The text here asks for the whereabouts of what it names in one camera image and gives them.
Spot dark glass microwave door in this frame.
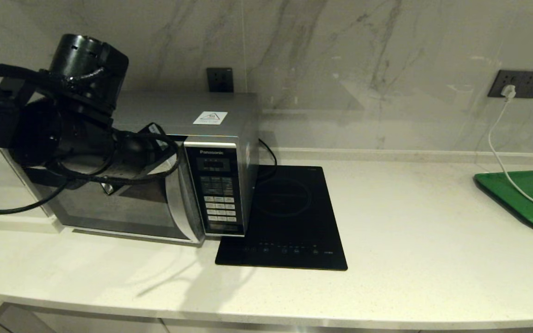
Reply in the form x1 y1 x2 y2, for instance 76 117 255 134
0 139 205 245

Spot silver Panasonic microwave oven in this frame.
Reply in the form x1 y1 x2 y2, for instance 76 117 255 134
0 91 260 245

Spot white warning sticker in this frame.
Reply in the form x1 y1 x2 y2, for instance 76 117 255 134
193 111 228 125

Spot black induction cooktop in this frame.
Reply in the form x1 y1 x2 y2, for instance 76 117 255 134
215 165 348 271

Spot small black wall socket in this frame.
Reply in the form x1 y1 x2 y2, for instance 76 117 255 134
207 68 235 92

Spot white power cable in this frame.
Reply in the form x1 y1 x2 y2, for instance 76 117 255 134
487 96 533 211

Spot wide black wall socket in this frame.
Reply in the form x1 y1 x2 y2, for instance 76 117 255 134
488 69 533 99

